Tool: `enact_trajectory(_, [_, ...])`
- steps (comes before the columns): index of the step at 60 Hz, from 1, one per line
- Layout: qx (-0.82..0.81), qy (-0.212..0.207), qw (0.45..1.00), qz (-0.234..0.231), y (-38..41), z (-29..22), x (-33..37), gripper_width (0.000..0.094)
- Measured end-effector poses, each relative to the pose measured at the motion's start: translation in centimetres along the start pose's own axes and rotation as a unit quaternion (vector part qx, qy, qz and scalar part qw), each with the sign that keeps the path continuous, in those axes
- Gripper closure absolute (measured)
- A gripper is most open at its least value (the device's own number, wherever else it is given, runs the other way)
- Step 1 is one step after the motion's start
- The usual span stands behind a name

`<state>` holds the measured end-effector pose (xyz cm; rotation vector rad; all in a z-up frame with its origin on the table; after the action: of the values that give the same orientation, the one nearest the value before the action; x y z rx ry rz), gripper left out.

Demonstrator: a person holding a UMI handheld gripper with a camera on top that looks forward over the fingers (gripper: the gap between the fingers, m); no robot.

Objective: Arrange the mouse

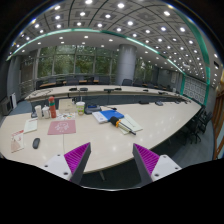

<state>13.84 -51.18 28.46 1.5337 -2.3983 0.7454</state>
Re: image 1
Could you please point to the grey tissue box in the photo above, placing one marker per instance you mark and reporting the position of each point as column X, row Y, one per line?
column 92, row 108

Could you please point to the colourful snack packet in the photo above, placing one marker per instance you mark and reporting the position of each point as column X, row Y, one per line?
column 66, row 116

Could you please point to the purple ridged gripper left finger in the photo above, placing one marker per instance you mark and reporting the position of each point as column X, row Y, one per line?
column 71, row 165

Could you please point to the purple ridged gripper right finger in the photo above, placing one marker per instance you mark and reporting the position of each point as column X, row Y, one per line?
column 151, row 166

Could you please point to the white paper sheet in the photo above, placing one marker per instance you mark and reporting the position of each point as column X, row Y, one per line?
column 30, row 125

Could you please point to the white book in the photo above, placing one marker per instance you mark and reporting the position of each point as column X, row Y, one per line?
column 100, row 117

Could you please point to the dark grey computer mouse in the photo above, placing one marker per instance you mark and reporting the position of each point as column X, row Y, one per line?
column 36, row 143

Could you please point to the long beige back desk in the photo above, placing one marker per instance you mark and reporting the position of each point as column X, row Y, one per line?
column 95, row 90

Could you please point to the beige paper bag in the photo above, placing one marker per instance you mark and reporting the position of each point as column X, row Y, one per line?
column 66, row 106

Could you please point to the pink mouse pad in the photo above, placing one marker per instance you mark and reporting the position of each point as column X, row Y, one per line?
column 62, row 127

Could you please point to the pale green notebook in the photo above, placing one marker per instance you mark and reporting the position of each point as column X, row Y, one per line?
column 131, row 123

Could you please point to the red thermos bottle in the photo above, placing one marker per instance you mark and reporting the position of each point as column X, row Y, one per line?
column 52, row 107

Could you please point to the grey round concrete column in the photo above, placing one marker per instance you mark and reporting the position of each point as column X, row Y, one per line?
column 126, row 63

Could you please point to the black office chair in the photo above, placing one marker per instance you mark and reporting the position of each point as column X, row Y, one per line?
column 196, row 125

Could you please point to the red and white booklet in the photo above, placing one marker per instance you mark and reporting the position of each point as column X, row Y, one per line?
column 17, row 142

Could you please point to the green lidded drink cup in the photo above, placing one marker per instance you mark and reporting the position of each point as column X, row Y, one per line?
column 80, row 106

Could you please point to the blue folder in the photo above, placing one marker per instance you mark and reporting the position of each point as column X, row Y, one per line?
column 108, row 114

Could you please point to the white paper cup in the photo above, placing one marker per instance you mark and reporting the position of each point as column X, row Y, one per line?
column 38, row 110

